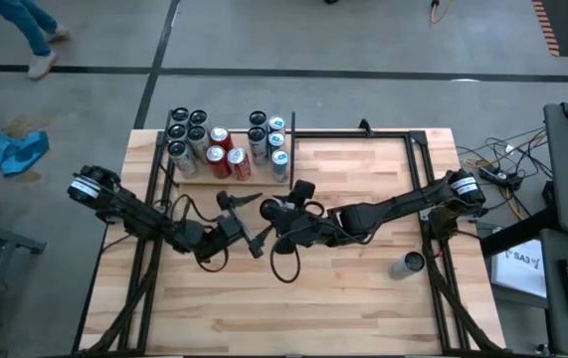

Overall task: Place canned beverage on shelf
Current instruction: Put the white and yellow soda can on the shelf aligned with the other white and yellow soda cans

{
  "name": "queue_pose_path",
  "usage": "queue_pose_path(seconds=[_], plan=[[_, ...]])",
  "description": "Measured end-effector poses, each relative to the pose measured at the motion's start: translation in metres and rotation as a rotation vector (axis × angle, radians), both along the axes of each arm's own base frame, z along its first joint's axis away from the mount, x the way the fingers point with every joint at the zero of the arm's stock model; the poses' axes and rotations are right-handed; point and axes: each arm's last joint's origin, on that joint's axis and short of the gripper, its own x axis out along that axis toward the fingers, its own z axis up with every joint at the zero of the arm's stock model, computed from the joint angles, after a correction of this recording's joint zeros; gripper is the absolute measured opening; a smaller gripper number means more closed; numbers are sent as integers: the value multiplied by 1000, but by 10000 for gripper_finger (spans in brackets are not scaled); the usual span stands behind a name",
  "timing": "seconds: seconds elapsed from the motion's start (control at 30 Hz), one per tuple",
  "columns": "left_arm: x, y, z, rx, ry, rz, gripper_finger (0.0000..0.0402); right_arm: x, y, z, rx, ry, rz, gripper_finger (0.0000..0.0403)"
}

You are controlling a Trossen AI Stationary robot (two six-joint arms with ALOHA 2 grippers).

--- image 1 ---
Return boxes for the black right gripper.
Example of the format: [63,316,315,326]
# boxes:
[267,179,345,256]

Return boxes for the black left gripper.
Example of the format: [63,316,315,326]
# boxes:
[196,190,276,261]

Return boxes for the red Coca-Cola can white script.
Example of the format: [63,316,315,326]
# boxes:
[226,146,254,182]

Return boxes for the red zero sugar cola can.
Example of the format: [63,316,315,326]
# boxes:
[205,144,233,180]

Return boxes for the raised wooden shelf board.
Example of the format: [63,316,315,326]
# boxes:
[173,129,295,187]

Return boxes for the black power strip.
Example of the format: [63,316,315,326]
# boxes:
[478,166,524,193]

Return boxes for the black desk leg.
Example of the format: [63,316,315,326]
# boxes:
[479,206,551,258]

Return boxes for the blue floor cloth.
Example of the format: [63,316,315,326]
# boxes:
[0,129,51,177]

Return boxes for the white paper sheet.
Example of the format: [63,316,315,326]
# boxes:
[489,238,548,299]

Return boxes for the grey metal side table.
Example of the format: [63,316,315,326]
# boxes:
[0,213,48,358]

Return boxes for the person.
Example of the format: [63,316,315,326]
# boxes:
[0,0,73,83]

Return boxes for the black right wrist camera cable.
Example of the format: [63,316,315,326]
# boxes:
[269,201,327,284]

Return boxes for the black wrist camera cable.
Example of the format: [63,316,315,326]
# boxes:
[269,201,327,284]
[167,193,230,273]

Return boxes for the black left wrist camera cable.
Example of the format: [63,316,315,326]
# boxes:
[167,193,230,273]

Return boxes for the black aluminium table frame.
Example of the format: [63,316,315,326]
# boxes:
[113,109,472,355]

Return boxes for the black braided cable sleeve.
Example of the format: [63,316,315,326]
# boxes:
[82,268,163,355]
[425,248,506,355]

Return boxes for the yellow floor cable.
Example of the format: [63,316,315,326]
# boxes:
[462,129,548,223]
[430,0,457,25]

